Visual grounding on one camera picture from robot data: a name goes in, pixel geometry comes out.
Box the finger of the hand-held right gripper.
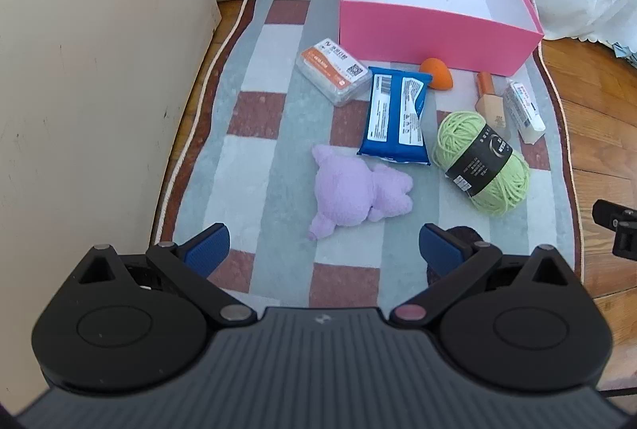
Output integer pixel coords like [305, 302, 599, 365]
[592, 199, 637, 261]

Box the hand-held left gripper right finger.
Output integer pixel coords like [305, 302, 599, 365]
[389, 222, 580, 327]

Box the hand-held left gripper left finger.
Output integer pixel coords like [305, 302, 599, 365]
[70, 222, 257, 325]

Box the purple plush toy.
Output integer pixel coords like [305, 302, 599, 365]
[306, 144, 414, 241]

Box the green yarn ball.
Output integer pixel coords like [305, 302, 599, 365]
[432, 110, 531, 217]

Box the blue wet wipes packet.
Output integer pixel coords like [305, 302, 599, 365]
[357, 67, 431, 167]

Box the wooden bottle orange cap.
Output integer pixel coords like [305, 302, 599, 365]
[474, 71, 509, 128]

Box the white tissue pack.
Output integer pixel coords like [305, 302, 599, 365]
[502, 81, 547, 145]

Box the orange makeup sponge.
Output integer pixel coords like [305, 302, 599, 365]
[419, 58, 455, 91]

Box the clear plastic box orange label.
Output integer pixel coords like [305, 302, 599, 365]
[296, 37, 373, 108]

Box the pink cardboard box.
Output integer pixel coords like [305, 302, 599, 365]
[338, 0, 545, 77]

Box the checkered rug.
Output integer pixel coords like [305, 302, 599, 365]
[149, 0, 583, 310]

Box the cardboard scrap pile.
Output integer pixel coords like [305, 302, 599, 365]
[611, 41, 637, 67]

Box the beige cabinet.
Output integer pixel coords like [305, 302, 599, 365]
[0, 0, 222, 325]

